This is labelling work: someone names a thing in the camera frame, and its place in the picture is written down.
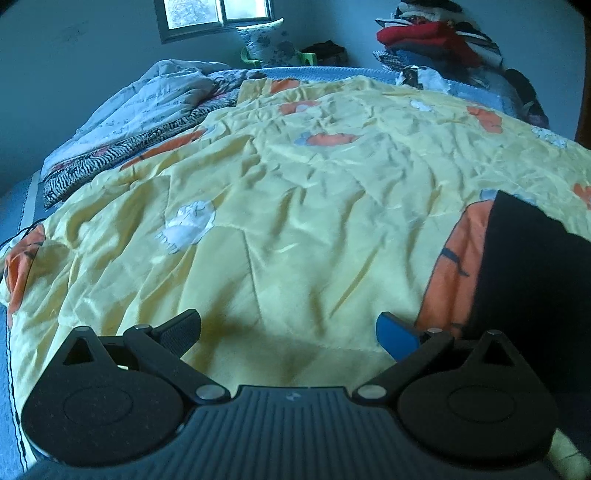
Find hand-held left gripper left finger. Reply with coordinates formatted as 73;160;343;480
61;310;230;408

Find pile of clothes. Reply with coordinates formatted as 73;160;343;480
373;0;505;71

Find red jacket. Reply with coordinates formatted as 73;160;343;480
376;22;482;66

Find yellow floral bed sheet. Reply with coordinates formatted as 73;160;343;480
0;74;591;480

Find white crumpled quilt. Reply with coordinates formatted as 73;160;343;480
41;59;254;182

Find white floral pillow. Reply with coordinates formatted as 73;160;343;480
235;18;299;71

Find black duffel bag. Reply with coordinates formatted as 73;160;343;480
302;40;350;68

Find green plastic chair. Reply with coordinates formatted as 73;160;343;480
240;46;319;66

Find blue quilted mattress pad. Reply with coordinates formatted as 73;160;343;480
0;65;571;468

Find window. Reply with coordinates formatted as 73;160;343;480
154;0;276;45

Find black backpack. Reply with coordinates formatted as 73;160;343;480
505;68;551;128

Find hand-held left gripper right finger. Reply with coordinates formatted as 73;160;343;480
352;312;525;407

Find black pants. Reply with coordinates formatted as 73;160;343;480
464;189;591;446

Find zebra striped blanket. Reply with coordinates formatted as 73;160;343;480
43;76;242;209

